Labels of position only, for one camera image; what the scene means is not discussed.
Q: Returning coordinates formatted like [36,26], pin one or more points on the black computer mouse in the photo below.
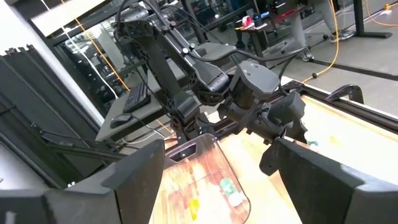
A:
[120,119]

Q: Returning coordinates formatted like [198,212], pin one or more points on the clear plastic bin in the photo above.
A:
[202,174]

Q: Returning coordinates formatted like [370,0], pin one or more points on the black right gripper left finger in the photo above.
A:
[124,199]

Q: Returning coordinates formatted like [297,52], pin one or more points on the black clamp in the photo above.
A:
[345,92]

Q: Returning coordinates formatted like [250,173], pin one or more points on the black desk leg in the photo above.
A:
[359,18]

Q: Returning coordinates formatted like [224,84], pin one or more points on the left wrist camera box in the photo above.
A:
[287,107]

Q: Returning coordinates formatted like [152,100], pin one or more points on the black keyboard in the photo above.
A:
[136,98]

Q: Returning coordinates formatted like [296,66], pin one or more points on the red and white object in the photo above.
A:
[247,21]

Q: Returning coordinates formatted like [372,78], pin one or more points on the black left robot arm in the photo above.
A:
[161,71]

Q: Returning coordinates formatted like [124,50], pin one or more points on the person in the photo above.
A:
[298,31]

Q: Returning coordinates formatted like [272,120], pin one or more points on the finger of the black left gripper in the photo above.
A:
[297,132]
[269,158]

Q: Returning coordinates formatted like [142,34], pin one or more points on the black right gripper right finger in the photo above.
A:
[326,199]

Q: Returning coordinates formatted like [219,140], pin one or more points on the small black side table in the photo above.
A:
[258,37]

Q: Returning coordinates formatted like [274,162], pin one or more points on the grey desk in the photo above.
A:
[217,49]
[136,119]

